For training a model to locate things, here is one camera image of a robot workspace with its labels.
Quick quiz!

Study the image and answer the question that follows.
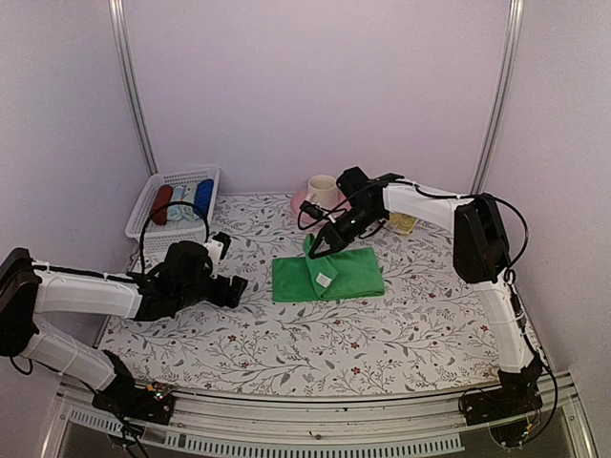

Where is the aluminium frame post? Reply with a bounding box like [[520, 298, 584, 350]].
[[108, 0, 158, 175], [470, 0, 525, 194]]

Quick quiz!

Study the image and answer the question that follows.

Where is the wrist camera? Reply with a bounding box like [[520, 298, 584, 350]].
[[299, 200, 325, 220], [203, 232, 231, 265]]

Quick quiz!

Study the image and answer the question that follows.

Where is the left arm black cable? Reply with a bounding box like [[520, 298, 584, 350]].
[[137, 201, 211, 278]]

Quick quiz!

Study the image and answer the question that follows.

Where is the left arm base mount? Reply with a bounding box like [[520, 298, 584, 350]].
[[92, 376, 176, 426]]

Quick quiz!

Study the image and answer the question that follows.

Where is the right aluminium frame post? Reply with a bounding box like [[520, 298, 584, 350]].
[[470, 0, 525, 194]]

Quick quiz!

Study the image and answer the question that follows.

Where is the pale green rolled towel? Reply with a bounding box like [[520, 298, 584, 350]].
[[180, 182, 199, 221]]

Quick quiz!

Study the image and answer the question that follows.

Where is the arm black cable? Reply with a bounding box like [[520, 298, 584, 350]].
[[395, 178, 531, 273], [137, 201, 211, 278]]

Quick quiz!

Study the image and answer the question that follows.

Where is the left aluminium frame post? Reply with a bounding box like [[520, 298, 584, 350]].
[[108, 0, 158, 175]]

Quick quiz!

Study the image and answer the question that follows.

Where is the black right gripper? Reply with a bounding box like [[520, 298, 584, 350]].
[[308, 204, 383, 260]]

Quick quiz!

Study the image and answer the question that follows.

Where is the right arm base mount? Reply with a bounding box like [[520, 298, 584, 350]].
[[458, 385, 543, 426]]

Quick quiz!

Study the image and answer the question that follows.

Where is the front aluminium rail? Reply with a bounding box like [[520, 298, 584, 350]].
[[42, 373, 599, 457]]

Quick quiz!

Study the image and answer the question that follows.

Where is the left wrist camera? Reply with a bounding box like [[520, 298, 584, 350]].
[[203, 232, 231, 265]]

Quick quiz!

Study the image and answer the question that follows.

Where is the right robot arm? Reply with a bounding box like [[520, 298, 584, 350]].
[[307, 167, 543, 416]]

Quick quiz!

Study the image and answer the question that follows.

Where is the dark red rolled towel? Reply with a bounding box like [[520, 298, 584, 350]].
[[149, 184, 174, 226]]

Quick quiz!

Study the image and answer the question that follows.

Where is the green microfibre towel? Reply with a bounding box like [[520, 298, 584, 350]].
[[272, 234, 385, 302]]

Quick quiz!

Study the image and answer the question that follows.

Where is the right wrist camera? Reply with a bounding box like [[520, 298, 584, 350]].
[[299, 200, 325, 220]]

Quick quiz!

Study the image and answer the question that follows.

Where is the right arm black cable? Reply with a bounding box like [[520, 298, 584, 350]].
[[395, 178, 531, 273]]

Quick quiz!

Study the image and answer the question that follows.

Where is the yellow patterned towel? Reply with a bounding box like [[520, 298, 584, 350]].
[[388, 213, 418, 236]]

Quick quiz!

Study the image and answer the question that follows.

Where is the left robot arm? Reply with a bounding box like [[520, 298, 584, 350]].
[[1, 239, 248, 414]]

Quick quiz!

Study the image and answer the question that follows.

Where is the cream ceramic mug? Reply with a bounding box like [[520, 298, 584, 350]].
[[305, 175, 339, 209]]

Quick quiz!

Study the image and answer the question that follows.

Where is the light blue rolled towel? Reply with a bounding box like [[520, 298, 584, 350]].
[[166, 186, 185, 221]]

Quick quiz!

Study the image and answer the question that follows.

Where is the pink plate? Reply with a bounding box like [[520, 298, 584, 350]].
[[290, 190, 307, 216]]

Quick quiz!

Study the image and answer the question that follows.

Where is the white plastic basket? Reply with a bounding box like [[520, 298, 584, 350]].
[[124, 166, 221, 253]]

